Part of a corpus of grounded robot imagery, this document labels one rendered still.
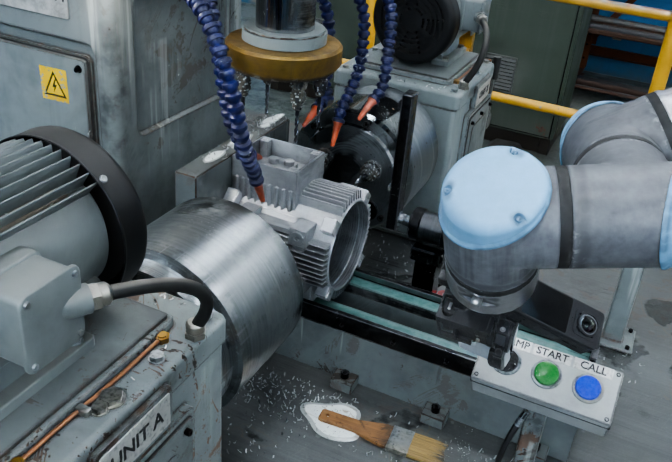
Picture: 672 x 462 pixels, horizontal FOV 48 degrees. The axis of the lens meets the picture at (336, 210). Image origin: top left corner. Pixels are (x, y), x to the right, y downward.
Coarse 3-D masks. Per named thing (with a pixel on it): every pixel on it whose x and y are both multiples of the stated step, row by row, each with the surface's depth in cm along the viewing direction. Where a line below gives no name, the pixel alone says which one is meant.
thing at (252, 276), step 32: (160, 224) 99; (192, 224) 98; (224, 224) 99; (256, 224) 102; (160, 256) 91; (192, 256) 92; (224, 256) 95; (256, 256) 98; (288, 256) 103; (224, 288) 92; (256, 288) 96; (288, 288) 101; (256, 320) 95; (288, 320) 103; (224, 352) 91; (256, 352) 96; (224, 384) 93
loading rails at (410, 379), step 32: (352, 288) 133; (384, 288) 132; (416, 288) 131; (320, 320) 125; (352, 320) 122; (384, 320) 124; (416, 320) 130; (288, 352) 132; (320, 352) 128; (352, 352) 125; (384, 352) 122; (416, 352) 119; (448, 352) 117; (576, 352) 121; (352, 384) 125; (384, 384) 125; (416, 384) 122; (448, 384) 119; (448, 416) 122; (480, 416) 119; (512, 416) 116; (544, 448) 115
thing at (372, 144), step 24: (360, 96) 147; (312, 120) 144; (384, 120) 139; (312, 144) 146; (336, 144) 143; (360, 144) 141; (384, 144) 139; (432, 144) 150; (336, 168) 145; (360, 168) 143; (384, 168) 141; (408, 168) 140; (432, 168) 153; (384, 192) 143; (408, 192) 142; (384, 216) 146
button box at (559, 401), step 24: (480, 360) 95; (528, 360) 94; (552, 360) 93; (576, 360) 93; (480, 384) 95; (504, 384) 93; (528, 384) 92; (528, 408) 95; (552, 408) 91; (576, 408) 90; (600, 408) 89; (600, 432) 91
